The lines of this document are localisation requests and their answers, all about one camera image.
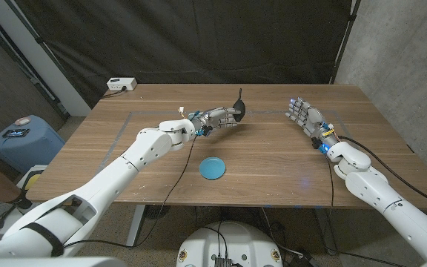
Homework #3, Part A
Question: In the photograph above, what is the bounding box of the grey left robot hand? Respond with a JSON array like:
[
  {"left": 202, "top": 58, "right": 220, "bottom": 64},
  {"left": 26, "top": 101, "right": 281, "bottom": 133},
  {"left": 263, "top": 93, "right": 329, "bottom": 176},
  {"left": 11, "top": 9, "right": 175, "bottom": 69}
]
[{"left": 189, "top": 106, "right": 242, "bottom": 137}]

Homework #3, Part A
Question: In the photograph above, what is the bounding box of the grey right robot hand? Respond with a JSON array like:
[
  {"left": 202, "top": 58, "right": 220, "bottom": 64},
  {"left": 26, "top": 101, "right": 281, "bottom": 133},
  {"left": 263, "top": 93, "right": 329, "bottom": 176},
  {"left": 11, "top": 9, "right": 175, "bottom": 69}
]
[{"left": 285, "top": 96, "right": 339, "bottom": 149}]

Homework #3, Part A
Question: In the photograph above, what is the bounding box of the blue round plate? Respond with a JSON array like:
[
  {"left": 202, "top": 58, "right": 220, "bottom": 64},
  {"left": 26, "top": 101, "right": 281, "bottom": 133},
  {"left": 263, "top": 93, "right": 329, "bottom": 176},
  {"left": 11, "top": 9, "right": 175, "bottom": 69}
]
[{"left": 199, "top": 156, "right": 227, "bottom": 181}]

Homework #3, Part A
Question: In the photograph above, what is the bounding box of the black backdrop stand pole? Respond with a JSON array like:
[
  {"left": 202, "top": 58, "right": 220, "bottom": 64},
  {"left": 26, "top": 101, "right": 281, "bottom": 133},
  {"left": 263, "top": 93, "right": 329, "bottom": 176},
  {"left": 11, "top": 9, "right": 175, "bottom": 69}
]
[
  {"left": 4, "top": 0, "right": 70, "bottom": 119},
  {"left": 328, "top": 0, "right": 361, "bottom": 85}
]

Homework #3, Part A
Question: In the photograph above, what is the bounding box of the black fabric backdrop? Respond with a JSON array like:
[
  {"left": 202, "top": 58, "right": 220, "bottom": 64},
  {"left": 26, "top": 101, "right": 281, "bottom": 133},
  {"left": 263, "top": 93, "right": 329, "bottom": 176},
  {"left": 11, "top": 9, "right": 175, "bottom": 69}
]
[{"left": 13, "top": 0, "right": 354, "bottom": 108}]

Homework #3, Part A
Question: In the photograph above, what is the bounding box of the white power strip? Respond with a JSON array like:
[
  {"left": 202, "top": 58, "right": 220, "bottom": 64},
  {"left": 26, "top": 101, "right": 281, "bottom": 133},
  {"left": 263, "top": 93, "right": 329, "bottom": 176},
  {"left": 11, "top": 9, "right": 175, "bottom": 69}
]
[{"left": 106, "top": 76, "right": 138, "bottom": 92}]

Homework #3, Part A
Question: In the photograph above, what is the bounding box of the black round floor fan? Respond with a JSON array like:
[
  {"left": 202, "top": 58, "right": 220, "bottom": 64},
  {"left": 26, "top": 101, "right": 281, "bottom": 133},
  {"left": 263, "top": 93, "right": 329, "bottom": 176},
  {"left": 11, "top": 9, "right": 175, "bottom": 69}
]
[{"left": 142, "top": 205, "right": 171, "bottom": 220}]

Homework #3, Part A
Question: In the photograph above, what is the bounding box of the grey metal table leg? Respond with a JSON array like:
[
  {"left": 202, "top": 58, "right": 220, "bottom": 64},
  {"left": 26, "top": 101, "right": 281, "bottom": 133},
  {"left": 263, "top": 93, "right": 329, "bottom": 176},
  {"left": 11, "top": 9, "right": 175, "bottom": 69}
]
[
  {"left": 313, "top": 207, "right": 339, "bottom": 257},
  {"left": 125, "top": 205, "right": 146, "bottom": 249}
]

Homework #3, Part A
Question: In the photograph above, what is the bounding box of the white robot torso base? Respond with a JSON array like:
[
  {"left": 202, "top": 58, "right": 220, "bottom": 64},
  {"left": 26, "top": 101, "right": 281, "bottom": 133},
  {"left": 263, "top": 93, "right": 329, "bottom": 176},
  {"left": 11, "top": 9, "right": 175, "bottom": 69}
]
[{"left": 176, "top": 221, "right": 284, "bottom": 267}]

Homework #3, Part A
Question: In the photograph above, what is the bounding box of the black power adapter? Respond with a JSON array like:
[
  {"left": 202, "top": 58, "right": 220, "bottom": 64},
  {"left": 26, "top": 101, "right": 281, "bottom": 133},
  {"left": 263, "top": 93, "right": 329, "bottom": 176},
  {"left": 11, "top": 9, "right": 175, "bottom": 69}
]
[{"left": 290, "top": 248, "right": 324, "bottom": 267}]

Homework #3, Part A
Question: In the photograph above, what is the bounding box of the grey device on torso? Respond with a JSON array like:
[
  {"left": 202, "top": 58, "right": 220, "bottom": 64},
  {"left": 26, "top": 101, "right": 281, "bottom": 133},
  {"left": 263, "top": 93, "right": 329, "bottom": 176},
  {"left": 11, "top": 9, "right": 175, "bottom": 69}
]
[{"left": 213, "top": 254, "right": 234, "bottom": 267}]

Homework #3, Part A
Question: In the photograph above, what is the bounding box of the white building column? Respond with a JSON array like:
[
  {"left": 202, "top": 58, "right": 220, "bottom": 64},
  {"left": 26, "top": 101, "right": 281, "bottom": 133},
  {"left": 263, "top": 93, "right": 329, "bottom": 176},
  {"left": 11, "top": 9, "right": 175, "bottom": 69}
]
[{"left": 0, "top": 0, "right": 92, "bottom": 118}]

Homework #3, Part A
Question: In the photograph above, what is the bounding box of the white tray with yellow disc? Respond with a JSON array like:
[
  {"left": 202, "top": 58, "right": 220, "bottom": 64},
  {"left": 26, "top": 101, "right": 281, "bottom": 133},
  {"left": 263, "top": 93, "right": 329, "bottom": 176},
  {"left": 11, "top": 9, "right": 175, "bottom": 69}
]
[{"left": 15, "top": 165, "right": 47, "bottom": 192}]

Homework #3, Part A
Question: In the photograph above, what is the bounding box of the white robot head housing edge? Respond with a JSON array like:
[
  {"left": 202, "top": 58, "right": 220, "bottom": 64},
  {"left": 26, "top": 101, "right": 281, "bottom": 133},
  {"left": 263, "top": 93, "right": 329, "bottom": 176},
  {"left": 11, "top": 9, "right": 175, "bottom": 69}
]
[{"left": 0, "top": 257, "right": 128, "bottom": 267}]

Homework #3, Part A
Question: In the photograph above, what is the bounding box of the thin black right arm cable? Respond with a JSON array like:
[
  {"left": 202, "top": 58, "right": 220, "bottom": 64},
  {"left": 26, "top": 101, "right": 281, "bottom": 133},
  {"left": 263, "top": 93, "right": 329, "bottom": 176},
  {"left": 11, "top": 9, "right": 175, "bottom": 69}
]
[{"left": 322, "top": 155, "right": 335, "bottom": 253}]

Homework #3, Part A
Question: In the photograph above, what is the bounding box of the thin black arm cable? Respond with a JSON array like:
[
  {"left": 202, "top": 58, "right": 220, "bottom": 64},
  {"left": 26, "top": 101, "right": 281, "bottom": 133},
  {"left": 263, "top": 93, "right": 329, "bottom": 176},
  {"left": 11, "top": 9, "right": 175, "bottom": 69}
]
[
  {"left": 61, "top": 135, "right": 199, "bottom": 248},
  {"left": 322, "top": 155, "right": 335, "bottom": 253}
]

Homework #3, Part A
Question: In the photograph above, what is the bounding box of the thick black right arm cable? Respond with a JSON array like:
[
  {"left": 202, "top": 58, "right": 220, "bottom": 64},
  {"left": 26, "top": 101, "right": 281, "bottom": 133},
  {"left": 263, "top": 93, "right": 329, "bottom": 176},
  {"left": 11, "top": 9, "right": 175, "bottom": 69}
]
[{"left": 338, "top": 135, "right": 427, "bottom": 211}]

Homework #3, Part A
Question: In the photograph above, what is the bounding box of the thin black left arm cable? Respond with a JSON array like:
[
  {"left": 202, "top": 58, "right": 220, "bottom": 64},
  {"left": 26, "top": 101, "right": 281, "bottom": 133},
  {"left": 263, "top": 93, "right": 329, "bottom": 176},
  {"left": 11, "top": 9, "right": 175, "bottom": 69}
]
[{"left": 61, "top": 135, "right": 199, "bottom": 248}]

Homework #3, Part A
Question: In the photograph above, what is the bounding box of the black cable on torso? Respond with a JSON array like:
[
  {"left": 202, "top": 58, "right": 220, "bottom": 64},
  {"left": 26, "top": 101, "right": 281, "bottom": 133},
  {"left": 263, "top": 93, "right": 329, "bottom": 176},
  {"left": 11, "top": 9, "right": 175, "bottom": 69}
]
[{"left": 198, "top": 221, "right": 230, "bottom": 259}]

